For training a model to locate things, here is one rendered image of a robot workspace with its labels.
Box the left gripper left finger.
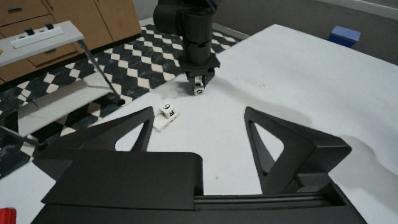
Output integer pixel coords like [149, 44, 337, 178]
[47, 106, 155, 151]

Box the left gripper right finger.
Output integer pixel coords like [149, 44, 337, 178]
[243, 106, 352, 194]

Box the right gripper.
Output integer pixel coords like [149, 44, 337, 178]
[177, 39, 221, 91]

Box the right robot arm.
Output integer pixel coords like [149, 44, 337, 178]
[153, 0, 222, 61]

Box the white number cube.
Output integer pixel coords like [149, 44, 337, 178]
[159, 101, 176, 119]
[194, 82, 204, 96]

